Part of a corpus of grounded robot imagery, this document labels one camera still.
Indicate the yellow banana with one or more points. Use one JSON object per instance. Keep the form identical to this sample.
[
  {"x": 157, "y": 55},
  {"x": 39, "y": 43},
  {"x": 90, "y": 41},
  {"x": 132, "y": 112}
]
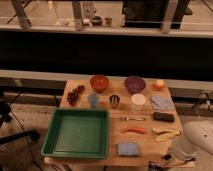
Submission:
[{"x": 165, "y": 134}]

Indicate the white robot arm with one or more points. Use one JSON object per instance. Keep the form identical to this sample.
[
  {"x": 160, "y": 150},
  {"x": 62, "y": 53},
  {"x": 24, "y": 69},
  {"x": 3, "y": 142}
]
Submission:
[{"x": 195, "y": 135}]

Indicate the metal spoon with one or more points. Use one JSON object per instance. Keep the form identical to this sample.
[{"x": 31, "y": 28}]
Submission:
[{"x": 132, "y": 118}]

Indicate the blue sponge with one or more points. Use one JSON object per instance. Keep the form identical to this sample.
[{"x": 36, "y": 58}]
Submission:
[{"x": 128, "y": 149}]

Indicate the orange fruit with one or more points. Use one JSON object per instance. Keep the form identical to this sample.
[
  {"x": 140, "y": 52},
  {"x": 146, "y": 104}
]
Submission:
[{"x": 159, "y": 84}]

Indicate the small metal cup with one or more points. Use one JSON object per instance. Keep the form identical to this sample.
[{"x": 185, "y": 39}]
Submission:
[{"x": 114, "y": 101}]

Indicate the orange bowl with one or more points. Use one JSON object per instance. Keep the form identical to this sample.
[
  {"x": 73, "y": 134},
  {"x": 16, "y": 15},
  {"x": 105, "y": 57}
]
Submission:
[{"x": 99, "y": 83}]

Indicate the blue patterned cloth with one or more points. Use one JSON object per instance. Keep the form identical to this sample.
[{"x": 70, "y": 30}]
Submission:
[{"x": 161, "y": 103}]

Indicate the blue plastic cup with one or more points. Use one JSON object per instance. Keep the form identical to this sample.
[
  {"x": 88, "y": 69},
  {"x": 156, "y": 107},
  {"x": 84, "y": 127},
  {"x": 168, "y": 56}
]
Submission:
[{"x": 93, "y": 100}]

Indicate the red grapes bunch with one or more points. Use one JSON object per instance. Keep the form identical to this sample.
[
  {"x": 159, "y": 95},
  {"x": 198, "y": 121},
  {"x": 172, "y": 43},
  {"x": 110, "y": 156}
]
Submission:
[{"x": 73, "y": 96}]

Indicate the white plastic cup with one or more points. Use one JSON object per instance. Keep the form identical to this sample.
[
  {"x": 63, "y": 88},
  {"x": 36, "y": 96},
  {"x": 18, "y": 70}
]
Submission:
[{"x": 137, "y": 101}]

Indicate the green plastic tray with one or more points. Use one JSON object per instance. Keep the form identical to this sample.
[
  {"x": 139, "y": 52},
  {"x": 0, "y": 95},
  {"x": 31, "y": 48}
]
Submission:
[{"x": 78, "y": 134}]

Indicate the red chili pepper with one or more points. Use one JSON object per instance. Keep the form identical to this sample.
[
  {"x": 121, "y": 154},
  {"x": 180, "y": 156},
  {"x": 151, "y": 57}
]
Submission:
[{"x": 139, "y": 130}]

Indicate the purple bowl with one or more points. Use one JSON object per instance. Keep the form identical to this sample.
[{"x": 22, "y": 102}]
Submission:
[{"x": 134, "y": 84}]

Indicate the wooden board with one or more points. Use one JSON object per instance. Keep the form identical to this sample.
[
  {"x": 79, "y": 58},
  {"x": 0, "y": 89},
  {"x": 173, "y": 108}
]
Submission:
[{"x": 149, "y": 149}]

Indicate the black tripod stand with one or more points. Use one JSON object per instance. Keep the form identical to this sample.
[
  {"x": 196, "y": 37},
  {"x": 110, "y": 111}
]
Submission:
[{"x": 11, "y": 128}]

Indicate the black rectangular block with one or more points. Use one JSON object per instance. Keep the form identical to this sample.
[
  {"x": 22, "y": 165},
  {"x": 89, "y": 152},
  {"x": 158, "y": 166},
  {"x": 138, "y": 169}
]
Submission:
[{"x": 165, "y": 117}]

